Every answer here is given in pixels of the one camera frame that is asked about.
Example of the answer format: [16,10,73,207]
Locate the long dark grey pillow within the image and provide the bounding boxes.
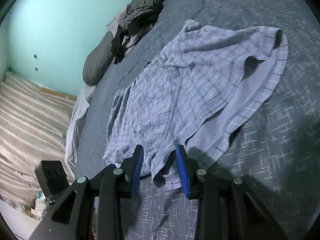
[83,0,190,85]

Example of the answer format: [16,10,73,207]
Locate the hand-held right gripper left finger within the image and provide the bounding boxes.
[30,145,145,240]

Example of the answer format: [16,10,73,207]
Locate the pale grey quilt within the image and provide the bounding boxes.
[64,84,97,178]

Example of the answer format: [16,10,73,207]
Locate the crumpled white packaging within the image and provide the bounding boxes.
[22,190,52,221]

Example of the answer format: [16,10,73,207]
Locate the light grey garment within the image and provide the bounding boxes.
[122,30,141,55]

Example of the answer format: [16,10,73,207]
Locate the bed with blue sheet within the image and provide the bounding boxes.
[65,0,320,240]

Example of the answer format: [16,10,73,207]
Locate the beige striped curtain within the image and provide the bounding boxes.
[0,71,78,205]

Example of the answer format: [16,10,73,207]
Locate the wooden window frame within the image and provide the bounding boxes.
[40,87,78,98]

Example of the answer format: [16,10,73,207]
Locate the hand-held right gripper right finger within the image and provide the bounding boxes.
[176,145,293,240]

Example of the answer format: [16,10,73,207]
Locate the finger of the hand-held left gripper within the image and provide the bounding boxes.
[100,163,117,175]

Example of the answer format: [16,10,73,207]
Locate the blue plaid shorts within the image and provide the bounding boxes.
[103,19,289,190]

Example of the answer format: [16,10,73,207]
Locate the black garment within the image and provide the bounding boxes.
[111,21,155,64]

